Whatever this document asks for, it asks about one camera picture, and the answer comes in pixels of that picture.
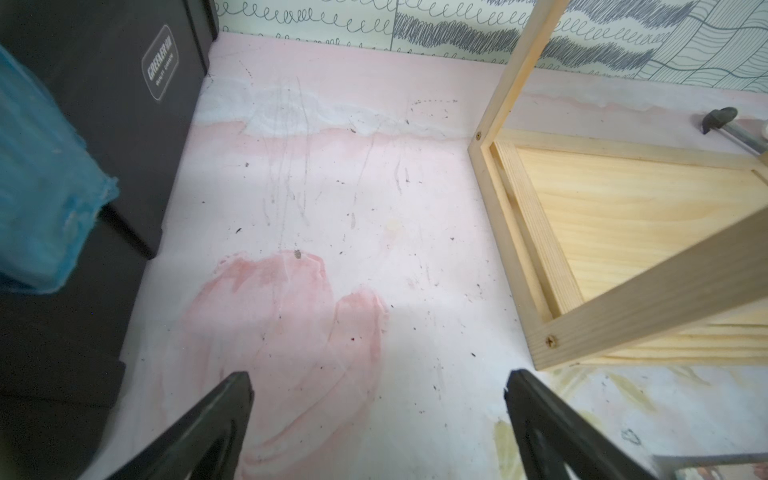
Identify black plastic toolbox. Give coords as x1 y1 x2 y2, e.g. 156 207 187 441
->
1 1 218 479

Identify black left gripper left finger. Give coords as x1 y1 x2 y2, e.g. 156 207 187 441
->
110 371 254 479

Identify black handled hammer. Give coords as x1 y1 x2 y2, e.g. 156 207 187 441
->
700 107 767 155

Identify light wooden shelf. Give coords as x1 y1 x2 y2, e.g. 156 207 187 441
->
468 1 767 371

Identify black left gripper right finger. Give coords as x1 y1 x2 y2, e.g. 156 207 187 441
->
504 369 653 480

